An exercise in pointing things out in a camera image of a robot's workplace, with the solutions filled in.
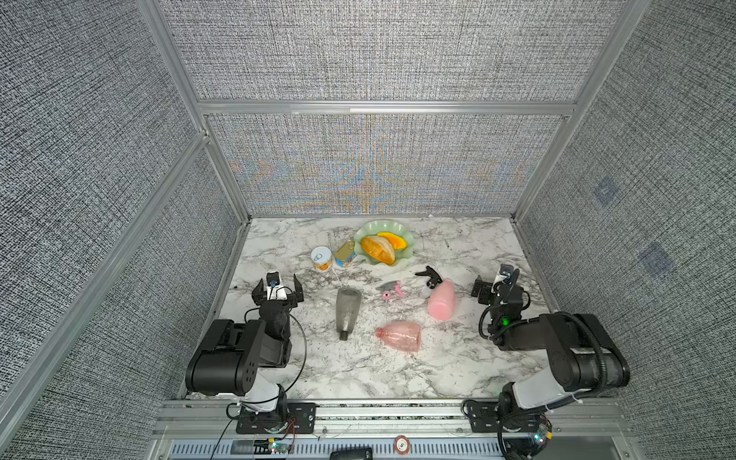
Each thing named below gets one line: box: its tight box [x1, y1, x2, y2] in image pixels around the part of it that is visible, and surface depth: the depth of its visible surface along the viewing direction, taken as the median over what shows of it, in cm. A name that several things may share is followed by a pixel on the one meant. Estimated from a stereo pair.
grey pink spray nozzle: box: [375, 279, 406, 301], surface depth 99 cm
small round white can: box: [310, 245, 334, 274], surface depth 103 cm
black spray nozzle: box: [414, 265, 443, 290], surface depth 102 cm
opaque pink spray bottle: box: [427, 278, 457, 322], surface depth 91 cm
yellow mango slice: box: [376, 231, 408, 251], surface depth 108 cm
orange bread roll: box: [360, 235, 396, 265], surface depth 102 cm
